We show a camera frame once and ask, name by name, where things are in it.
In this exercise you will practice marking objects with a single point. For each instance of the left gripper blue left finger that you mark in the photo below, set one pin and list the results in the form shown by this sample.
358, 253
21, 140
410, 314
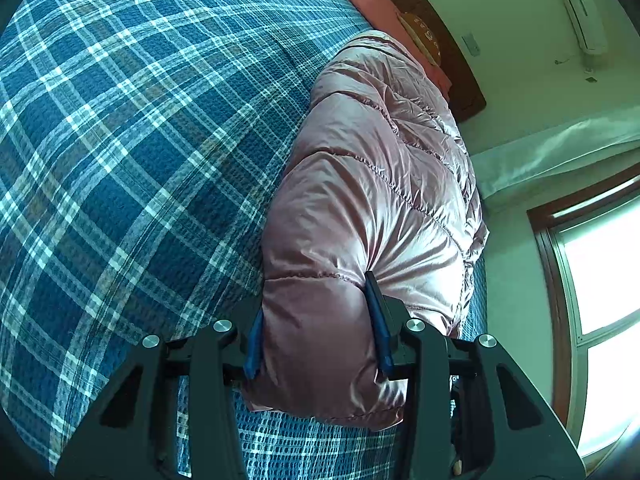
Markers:
254, 347

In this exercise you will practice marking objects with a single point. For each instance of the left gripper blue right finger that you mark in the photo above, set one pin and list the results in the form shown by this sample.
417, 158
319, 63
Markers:
382, 324

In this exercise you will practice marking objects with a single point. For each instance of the pink quilted down jacket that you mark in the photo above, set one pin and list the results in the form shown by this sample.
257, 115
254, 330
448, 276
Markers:
379, 183

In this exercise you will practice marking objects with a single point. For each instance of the pale green curtain valance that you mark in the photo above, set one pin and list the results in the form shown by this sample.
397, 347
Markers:
555, 151

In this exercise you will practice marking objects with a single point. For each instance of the wood framed window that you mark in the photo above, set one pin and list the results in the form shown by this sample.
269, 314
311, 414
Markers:
588, 244

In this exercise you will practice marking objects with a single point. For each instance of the blue plaid bedspread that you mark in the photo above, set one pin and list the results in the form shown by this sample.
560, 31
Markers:
141, 143

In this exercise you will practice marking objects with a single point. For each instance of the round brown cushion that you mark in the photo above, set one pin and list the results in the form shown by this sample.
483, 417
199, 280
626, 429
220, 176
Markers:
422, 36

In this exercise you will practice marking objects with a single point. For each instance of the salmon pink pillow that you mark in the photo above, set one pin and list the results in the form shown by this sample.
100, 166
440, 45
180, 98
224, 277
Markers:
383, 16

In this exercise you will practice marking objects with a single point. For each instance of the dark wooden headboard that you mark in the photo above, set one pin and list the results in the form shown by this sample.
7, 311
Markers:
465, 98

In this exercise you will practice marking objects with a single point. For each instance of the wall switch plate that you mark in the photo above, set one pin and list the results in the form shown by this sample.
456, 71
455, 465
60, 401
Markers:
471, 44

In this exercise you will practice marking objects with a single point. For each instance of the white wall air conditioner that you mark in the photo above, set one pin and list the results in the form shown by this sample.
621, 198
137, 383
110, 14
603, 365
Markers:
588, 27

